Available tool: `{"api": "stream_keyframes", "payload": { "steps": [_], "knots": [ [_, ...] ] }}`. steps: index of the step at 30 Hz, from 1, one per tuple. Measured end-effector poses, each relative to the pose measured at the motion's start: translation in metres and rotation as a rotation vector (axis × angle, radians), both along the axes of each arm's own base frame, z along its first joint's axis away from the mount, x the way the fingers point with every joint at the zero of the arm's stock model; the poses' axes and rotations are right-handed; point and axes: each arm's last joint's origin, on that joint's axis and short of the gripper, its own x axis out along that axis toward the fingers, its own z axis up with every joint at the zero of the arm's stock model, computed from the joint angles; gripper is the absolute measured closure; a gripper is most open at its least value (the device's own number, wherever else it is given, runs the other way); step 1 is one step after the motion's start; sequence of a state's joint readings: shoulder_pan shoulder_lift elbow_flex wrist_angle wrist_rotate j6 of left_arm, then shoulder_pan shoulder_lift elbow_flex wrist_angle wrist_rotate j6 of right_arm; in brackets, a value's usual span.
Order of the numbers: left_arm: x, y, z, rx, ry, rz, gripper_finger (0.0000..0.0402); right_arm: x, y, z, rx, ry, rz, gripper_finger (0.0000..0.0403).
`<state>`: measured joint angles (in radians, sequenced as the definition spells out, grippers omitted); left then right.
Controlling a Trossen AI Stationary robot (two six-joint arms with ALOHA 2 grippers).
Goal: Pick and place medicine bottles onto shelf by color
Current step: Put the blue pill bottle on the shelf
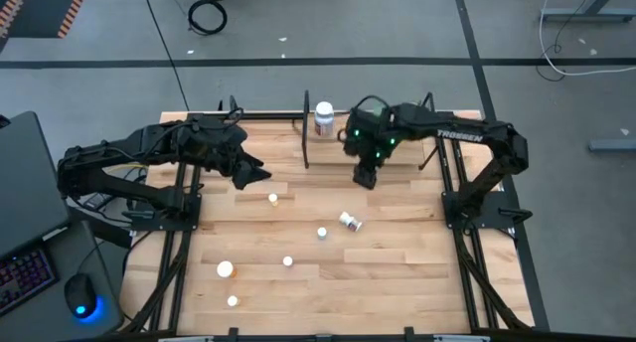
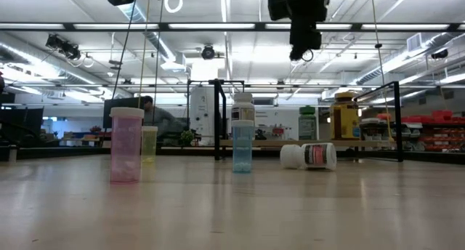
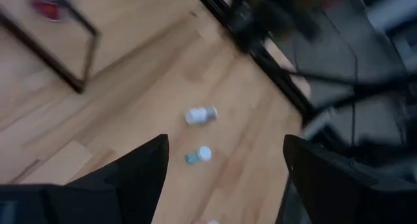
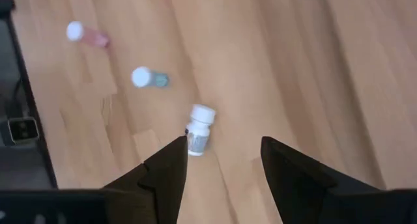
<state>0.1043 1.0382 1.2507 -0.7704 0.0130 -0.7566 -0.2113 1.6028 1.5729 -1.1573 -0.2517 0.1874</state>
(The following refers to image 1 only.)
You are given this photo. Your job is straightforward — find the long thin black floor cable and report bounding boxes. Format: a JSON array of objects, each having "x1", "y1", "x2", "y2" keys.
[{"x1": 139, "y1": 0, "x2": 191, "y2": 110}]

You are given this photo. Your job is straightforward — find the white floor cable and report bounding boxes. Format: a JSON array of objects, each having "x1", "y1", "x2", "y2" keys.
[{"x1": 539, "y1": 0, "x2": 636, "y2": 78}]

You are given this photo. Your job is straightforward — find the black power adapter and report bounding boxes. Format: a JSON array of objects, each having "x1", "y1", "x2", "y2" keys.
[{"x1": 81, "y1": 192, "x2": 113, "y2": 210}]

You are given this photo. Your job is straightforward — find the black aluminium table frame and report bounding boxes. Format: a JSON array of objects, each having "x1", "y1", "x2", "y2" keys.
[{"x1": 121, "y1": 95, "x2": 533, "y2": 342}]

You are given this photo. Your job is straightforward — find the black metal shelf frame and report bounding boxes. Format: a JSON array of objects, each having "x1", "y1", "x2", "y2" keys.
[{"x1": 301, "y1": 89, "x2": 448, "y2": 172}]

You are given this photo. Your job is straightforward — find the dark grey side desk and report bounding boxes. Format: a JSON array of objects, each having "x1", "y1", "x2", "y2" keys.
[{"x1": 42, "y1": 217, "x2": 126, "y2": 342}]

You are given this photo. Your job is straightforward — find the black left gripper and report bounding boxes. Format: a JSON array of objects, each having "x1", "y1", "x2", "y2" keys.
[{"x1": 191, "y1": 121, "x2": 273, "y2": 191}]

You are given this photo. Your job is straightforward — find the coiled black floor cable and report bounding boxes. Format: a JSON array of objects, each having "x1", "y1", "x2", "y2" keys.
[{"x1": 187, "y1": 0, "x2": 229, "y2": 37}]

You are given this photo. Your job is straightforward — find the large white medicine bottle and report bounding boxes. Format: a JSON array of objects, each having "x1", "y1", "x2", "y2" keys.
[{"x1": 313, "y1": 100, "x2": 335, "y2": 138}]

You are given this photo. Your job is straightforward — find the black computer mouse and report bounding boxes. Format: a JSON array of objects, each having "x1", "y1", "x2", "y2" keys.
[{"x1": 63, "y1": 273, "x2": 99, "y2": 320}]

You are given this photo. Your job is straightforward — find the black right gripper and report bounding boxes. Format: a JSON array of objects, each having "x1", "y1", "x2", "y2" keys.
[{"x1": 345, "y1": 105, "x2": 398, "y2": 167}]

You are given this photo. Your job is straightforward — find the black cable bundle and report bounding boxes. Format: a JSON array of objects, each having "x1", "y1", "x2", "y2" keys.
[
  {"x1": 454, "y1": 230, "x2": 531, "y2": 332},
  {"x1": 121, "y1": 230, "x2": 193, "y2": 333}
]

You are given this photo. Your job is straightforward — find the orange striped black floor mat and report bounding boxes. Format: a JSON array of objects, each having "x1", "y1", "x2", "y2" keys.
[{"x1": 0, "y1": 0, "x2": 93, "y2": 40}]

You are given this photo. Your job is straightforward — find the wooden shelf board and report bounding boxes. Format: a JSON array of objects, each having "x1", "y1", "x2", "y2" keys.
[{"x1": 306, "y1": 111, "x2": 427, "y2": 167}]

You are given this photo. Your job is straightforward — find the grey metal floor foot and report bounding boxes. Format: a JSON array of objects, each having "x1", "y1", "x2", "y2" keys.
[{"x1": 588, "y1": 137, "x2": 636, "y2": 153}]

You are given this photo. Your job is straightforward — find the small white pill bottle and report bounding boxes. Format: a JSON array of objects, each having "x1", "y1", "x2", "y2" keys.
[{"x1": 338, "y1": 211, "x2": 364, "y2": 234}]

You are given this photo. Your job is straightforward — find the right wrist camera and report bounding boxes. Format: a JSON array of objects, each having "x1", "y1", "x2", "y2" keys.
[{"x1": 351, "y1": 163, "x2": 379, "y2": 191}]

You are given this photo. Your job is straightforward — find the grey metal desk base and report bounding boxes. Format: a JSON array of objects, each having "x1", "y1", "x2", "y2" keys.
[{"x1": 540, "y1": 0, "x2": 636, "y2": 24}]

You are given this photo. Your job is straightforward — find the backlit black keyboard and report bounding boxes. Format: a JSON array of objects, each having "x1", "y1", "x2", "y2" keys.
[{"x1": 0, "y1": 247, "x2": 57, "y2": 317}]

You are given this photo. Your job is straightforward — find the orange bottle wide white cap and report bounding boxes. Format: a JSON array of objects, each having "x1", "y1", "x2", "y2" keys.
[{"x1": 216, "y1": 259, "x2": 238, "y2": 279}]

